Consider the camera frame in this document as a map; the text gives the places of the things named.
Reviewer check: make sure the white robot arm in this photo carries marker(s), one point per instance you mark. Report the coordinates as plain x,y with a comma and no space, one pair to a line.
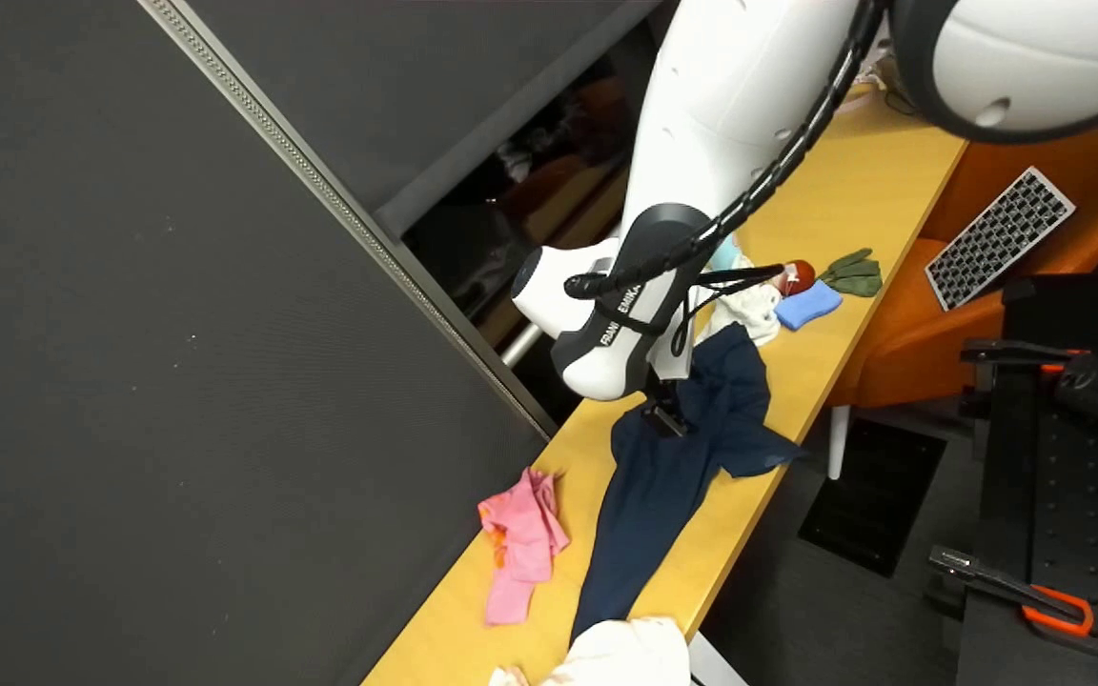
726,89

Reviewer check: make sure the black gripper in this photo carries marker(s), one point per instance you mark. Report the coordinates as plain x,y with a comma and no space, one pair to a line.
668,410

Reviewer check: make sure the green cloth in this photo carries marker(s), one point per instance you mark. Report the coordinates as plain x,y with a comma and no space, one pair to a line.
855,270

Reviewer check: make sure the white table leg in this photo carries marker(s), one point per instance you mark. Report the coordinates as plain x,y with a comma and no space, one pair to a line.
710,660

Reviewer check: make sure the dark blue cloth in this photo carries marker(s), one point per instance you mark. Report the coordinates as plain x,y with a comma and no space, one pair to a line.
666,481

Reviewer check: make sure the orange chair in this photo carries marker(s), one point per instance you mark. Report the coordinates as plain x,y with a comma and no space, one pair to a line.
906,343

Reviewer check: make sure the white cloth with pink stripes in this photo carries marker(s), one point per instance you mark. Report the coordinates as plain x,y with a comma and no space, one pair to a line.
628,654

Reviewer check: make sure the grey window frame post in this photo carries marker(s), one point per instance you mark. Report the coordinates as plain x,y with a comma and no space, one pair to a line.
320,177

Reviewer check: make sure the light blue sponge cloth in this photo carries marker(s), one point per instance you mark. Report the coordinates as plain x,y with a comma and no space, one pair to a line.
804,307

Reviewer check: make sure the black perforated workbench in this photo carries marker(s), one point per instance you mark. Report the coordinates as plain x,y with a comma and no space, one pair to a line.
1084,506

